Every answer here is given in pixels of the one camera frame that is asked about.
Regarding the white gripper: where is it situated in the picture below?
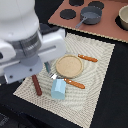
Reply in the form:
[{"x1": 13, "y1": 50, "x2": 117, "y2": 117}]
[{"x1": 0, "y1": 28, "x2": 66, "y2": 84}]

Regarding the brown toy sausage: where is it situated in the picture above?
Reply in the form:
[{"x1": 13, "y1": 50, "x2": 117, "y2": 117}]
[{"x1": 32, "y1": 75, "x2": 42, "y2": 96}]

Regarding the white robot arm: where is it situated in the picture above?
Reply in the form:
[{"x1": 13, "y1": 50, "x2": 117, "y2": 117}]
[{"x1": 0, "y1": 0, "x2": 66, "y2": 84}]

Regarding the light blue cup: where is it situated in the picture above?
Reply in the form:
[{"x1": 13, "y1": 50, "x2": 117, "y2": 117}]
[{"x1": 51, "y1": 79, "x2": 66, "y2": 99}]

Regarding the round tan plate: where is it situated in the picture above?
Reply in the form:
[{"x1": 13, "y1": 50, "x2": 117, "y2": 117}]
[{"x1": 56, "y1": 54, "x2": 83, "y2": 78}]

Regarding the beige woven placemat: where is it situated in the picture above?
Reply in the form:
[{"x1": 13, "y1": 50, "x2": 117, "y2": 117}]
[{"x1": 14, "y1": 33, "x2": 114, "y2": 128}]

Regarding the black stove burner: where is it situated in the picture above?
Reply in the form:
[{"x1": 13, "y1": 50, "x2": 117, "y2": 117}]
[
  {"x1": 69, "y1": 0, "x2": 84, "y2": 6},
  {"x1": 88, "y1": 1, "x2": 104, "y2": 10},
  {"x1": 60, "y1": 9, "x2": 76, "y2": 20}
]

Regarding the grey frying pan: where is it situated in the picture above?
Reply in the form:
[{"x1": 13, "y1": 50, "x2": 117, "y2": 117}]
[{"x1": 75, "y1": 6, "x2": 102, "y2": 28}]

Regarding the pink toy stove board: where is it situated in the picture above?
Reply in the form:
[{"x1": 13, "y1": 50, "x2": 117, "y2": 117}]
[{"x1": 48, "y1": 0, "x2": 128, "y2": 42}]

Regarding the beige bowl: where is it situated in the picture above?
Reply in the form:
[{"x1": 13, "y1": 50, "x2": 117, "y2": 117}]
[{"x1": 119, "y1": 5, "x2": 128, "y2": 30}]

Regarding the fork with orange handle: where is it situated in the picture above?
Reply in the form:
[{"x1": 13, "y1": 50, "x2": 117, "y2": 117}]
[{"x1": 49, "y1": 73, "x2": 85, "y2": 89}]

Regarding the knife with orange handle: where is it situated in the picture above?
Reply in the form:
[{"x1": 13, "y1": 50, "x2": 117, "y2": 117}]
[{"x1": 78, "y1": 54, "x2": 98, "y2": 62}]

